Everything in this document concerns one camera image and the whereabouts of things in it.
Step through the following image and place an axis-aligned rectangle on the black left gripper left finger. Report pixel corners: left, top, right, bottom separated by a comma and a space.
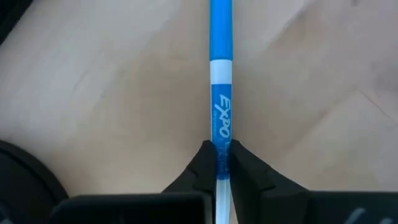
49, 139, 218, 224

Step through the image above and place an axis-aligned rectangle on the thin blue Expo marker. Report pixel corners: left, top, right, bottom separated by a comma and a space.
208, 0, 234, 224

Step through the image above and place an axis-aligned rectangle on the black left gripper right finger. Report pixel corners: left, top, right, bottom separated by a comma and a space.
229, 139, 398, 224

